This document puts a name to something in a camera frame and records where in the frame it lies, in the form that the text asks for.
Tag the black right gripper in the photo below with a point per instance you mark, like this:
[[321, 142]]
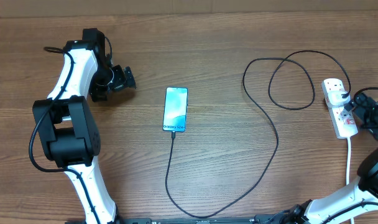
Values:
[[365, 104]]

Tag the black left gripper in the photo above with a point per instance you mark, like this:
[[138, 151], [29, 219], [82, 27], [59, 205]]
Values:
[[121, 79]]

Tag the blue Galaxy smartphone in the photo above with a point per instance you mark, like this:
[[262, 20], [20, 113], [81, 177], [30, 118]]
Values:
[[175, 109]]

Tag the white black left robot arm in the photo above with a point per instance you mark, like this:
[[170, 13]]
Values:
[[66, 138]]

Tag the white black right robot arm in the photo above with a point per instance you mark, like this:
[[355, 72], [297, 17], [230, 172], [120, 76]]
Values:
[[359, 196]]

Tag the white charger adapter plug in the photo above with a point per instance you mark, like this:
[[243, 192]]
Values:
[[337, 98]]

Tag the white power strip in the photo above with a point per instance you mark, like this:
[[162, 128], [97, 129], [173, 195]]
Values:
[[343, 122]]

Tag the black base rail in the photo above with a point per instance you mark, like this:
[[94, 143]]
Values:
[[265, 218]]

